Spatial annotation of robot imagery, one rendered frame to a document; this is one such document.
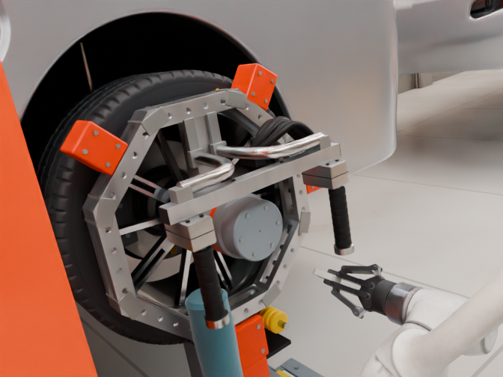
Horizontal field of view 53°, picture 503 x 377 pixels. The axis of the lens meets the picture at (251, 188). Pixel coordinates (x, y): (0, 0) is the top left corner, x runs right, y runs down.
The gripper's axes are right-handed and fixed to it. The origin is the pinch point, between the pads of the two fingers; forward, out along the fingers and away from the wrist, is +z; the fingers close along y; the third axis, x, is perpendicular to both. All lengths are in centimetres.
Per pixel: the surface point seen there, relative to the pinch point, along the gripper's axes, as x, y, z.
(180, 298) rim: 22.9, -20.0, 19.8
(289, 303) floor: -82, -8, 85
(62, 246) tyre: 56, -19, 18
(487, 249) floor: -149, 58, 40
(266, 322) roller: 0.5, -16.4, 12.0
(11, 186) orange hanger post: 82, -12, -28
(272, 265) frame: 5.6, -3.0, 13.5
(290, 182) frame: 14.5, 17.3, 10.2
